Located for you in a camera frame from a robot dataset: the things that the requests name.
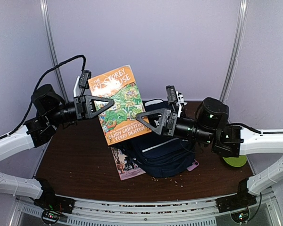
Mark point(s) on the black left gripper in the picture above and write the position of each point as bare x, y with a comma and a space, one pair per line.
85, 107

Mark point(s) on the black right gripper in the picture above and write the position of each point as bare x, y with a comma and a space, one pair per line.
160, 129

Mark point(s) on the navy blue student backpack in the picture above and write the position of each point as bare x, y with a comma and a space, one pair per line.
159, 156

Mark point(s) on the orange green treehouse book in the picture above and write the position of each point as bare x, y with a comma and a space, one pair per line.
119, 121

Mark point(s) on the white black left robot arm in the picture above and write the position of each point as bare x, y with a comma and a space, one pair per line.
52, 111

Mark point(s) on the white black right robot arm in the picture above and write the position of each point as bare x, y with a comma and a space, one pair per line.
211, 127

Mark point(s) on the pink Shakespeare story book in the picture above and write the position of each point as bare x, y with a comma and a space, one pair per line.
125, 166

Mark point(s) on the pink smartphone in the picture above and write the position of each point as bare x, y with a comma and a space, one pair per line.
194, 165

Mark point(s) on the green plate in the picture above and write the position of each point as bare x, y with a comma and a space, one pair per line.
236, 162

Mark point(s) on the front aluminium rail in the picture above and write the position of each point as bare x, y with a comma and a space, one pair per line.
197, 212

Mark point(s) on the left aluminium frame post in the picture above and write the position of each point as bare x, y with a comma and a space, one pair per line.
53, 55

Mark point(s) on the aluminium frame post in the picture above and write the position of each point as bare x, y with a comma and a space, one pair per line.
237, 43
53, 55

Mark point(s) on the right aluminium frame post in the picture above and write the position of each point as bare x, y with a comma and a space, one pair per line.
237, 43

